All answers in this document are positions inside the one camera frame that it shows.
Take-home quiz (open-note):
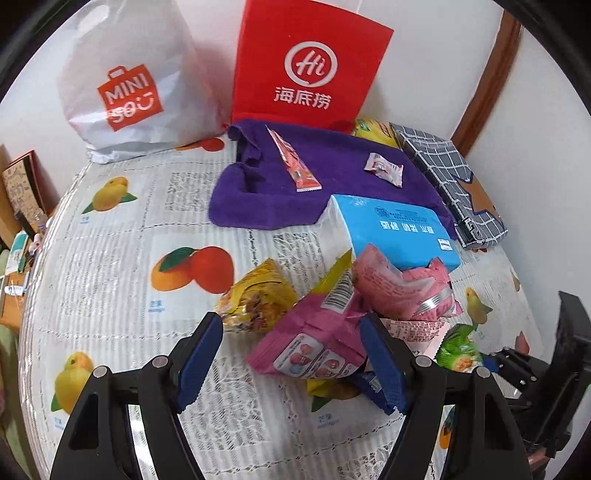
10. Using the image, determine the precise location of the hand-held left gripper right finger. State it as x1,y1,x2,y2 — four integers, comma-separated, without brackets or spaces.
358,314,529,480

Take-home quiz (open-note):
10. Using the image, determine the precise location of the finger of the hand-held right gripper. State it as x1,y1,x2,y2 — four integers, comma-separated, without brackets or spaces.
484,348,539,384

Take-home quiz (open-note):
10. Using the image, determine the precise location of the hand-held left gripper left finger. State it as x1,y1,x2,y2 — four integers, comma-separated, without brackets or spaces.
48,311,225,480

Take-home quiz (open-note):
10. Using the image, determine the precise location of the magenta snack packet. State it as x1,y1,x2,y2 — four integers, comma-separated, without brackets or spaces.
246,291,370,380

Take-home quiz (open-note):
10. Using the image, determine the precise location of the light pink snack packet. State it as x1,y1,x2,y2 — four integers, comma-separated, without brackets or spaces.
353,244,464,322

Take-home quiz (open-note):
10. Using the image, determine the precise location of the yellow green snack packet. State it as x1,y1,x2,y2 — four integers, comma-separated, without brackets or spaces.
295,248,357,317

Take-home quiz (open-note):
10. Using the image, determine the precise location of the small pink candy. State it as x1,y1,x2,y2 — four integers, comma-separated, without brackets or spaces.
363,151,404,186

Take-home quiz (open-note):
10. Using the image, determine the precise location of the dark blue snack packet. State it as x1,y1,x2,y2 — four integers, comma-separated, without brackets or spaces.
350,369,398,416

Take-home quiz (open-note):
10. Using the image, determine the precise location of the white red snack packet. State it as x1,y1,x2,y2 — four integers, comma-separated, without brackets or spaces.
381,316,455,358

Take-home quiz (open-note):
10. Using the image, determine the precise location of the yellow foil snack packet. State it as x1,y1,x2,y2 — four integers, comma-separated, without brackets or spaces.
306,376,365,401

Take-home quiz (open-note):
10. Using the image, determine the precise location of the blue tissue pack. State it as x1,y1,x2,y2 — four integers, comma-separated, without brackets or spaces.
316,194,462,273

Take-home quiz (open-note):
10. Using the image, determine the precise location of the purple towel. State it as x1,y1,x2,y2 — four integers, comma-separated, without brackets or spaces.
208,119,458,241

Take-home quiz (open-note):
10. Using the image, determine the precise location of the wooden side table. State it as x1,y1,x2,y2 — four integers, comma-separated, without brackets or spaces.
0,272,29,330

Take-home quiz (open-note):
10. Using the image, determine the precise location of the grey checked fabric box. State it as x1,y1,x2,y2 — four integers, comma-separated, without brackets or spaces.
389,122,509,251

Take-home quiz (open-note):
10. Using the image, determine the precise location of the teal white box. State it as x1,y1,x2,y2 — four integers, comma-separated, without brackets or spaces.
9,231,31,273

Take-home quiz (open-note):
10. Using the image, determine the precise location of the red stick snack packet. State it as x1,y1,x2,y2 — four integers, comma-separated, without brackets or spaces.
265,126,322,193

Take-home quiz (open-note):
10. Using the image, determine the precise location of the yellow chip bag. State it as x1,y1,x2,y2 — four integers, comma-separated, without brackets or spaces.
352,119,402,149

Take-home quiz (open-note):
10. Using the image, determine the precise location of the red paper bag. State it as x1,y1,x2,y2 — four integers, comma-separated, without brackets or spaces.
231,0,394,132

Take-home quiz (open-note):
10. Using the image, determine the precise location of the white plastic shopping bag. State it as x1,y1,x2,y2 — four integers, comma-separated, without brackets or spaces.
55,0,236,164

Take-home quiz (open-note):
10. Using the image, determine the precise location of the brown wooden door frame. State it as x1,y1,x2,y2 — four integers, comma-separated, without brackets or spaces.
450,9,522,158

